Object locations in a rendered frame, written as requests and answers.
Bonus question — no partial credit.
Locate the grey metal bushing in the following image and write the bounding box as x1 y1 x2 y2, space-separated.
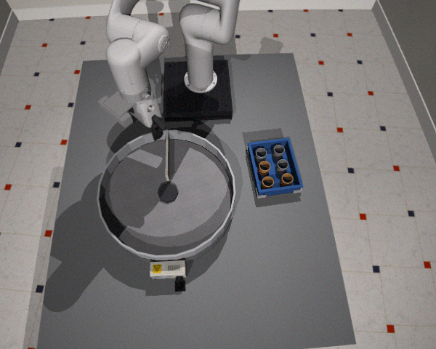
272 145 285 159
275 159 288 174
254 148 267 163

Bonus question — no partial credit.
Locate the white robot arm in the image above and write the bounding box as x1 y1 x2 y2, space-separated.
98 0 240 128

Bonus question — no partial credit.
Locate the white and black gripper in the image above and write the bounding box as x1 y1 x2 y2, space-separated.
128 88 166 141

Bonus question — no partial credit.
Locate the bronze bushing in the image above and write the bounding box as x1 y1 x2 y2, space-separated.
280 173 293 187
258 161 270 176
261 176 274 190

